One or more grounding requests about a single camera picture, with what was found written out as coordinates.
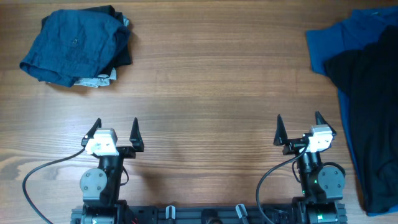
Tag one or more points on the white rail clip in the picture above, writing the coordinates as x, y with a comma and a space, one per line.
241, 211
170, 212

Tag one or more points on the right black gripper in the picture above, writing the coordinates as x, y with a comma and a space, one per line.
281, 137

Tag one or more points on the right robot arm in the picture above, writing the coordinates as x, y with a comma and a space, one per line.
322, 183

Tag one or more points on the blue t-shirt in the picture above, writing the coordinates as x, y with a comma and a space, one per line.
362, 27

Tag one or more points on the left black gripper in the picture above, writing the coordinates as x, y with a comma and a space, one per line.
129, 152

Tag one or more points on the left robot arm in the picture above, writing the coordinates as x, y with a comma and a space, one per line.
101, 185

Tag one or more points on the folded dark blue shirt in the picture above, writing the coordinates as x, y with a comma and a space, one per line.
71, 46

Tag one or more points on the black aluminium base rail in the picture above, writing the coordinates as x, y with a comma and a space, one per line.
276, 213

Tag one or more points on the black t-shirt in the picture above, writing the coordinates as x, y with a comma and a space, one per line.
368, 77

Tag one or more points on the right white rail clip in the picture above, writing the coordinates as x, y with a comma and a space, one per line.
241, 211

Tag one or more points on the left white rail clip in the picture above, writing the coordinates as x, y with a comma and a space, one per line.
170, 212

